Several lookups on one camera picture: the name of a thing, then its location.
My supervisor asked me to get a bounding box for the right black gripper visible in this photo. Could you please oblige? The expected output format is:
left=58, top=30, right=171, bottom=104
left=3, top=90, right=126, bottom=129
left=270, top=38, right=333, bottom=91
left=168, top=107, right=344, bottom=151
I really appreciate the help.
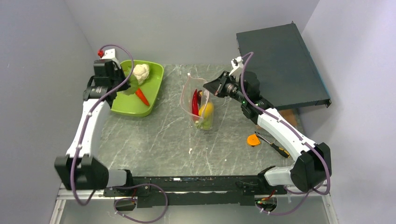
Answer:
left=204, top=70, right=247, bottom=104

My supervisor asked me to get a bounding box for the dark purple onion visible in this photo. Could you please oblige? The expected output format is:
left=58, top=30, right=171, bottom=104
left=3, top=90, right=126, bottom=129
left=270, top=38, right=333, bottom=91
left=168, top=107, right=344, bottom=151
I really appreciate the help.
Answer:
left=197, top=90, right=205, bottom=107

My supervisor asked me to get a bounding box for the clear zip top bag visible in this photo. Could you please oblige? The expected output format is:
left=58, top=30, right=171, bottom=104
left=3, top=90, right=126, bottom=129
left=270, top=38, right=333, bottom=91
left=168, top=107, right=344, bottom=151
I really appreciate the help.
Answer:
left=180, top=73, right=214, bottom=128

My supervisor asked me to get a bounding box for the yellow bell pepper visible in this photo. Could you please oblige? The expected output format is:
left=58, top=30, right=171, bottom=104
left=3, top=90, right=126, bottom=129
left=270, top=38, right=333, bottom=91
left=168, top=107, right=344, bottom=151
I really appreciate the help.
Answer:
left=198, top=102, right=214, bottom=119

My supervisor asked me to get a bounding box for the orange carrot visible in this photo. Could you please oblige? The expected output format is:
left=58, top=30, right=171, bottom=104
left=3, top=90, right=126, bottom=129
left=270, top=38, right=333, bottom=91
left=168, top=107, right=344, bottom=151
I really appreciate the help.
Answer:
left=135, top=88, right=150, bottom=106

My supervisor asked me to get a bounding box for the red chili pepper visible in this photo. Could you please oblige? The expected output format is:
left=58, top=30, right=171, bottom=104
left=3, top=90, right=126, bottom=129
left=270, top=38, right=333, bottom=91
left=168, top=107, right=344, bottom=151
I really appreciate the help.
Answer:
left=191, top=89, right=199, bottom=121

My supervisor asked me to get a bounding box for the green celery stalk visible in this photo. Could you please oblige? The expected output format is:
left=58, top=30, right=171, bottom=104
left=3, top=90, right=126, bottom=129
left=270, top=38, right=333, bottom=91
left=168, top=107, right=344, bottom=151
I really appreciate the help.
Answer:
left=195, top=117, right=213, bottom=131

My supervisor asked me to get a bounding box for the green cabbage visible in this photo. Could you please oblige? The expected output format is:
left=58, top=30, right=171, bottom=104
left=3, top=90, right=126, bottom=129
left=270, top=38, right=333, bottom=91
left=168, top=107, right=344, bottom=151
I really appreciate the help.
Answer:
left=122, top=75, right=139, bottom=95

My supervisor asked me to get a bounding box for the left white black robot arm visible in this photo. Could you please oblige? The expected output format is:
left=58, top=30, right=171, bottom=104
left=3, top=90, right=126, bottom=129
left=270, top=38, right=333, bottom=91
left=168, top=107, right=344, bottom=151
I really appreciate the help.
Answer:
left=54, top=58, right=134, bottom=196

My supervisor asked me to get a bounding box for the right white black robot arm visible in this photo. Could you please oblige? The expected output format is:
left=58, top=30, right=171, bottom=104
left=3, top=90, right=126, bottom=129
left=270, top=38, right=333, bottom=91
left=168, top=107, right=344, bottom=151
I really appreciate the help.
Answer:
left=203, top=71, right=332, bottom=194

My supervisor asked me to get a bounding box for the white cauliflower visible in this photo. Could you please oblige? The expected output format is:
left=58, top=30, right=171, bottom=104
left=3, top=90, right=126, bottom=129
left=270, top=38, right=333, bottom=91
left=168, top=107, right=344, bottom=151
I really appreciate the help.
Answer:
left=133, top=63, right=150, bottom=85

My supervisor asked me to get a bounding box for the green plastic basket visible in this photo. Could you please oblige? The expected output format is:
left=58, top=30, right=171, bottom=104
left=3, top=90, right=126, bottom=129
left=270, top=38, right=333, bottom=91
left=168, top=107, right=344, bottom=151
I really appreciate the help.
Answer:
left=111, top=60, right=164, bottom=117

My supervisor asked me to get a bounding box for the orange tape measure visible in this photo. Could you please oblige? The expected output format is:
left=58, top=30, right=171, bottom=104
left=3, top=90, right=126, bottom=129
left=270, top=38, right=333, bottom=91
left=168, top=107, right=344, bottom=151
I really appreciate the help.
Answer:
left=247, top=134, right=261, bottom=147

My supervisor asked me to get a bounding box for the dark green metal case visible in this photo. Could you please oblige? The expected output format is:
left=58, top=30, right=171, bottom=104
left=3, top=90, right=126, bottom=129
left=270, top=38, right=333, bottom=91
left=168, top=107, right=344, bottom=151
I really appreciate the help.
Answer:
left=236, top=23, right=331, bottom=110

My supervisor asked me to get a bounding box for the yellow black screwdriver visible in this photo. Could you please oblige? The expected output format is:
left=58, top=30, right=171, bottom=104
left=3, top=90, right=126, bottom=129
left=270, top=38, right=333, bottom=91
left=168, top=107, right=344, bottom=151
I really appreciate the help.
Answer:
left=255, top=132, right=290, bottom=158

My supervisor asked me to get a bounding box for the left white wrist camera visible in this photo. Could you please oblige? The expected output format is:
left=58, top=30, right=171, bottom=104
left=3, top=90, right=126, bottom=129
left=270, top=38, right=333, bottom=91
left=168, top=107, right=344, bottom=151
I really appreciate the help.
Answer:
left=100, top=48, right=120, bottom=67

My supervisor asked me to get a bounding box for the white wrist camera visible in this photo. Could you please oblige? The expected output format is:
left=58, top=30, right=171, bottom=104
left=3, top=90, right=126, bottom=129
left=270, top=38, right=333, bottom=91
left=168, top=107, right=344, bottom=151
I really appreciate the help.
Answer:
left=229, top=56, right=244, bottom=80
left=100, top=48, right=120, bottom=67

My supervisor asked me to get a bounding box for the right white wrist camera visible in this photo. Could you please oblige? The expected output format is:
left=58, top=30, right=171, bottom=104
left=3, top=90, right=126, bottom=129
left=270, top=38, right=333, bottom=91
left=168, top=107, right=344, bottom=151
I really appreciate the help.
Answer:
left=229, top=56, right=244, bottom=80

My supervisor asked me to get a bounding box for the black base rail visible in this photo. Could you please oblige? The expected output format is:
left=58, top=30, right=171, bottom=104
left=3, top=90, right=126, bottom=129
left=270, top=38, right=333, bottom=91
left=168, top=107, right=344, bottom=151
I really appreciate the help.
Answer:
left=104, top=175, right=286, bottom=208

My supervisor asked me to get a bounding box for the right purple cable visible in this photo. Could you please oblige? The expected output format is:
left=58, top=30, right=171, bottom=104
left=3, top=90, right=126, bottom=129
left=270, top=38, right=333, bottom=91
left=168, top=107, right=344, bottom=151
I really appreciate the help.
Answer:
left=240, top=52, right=332, bottom=217

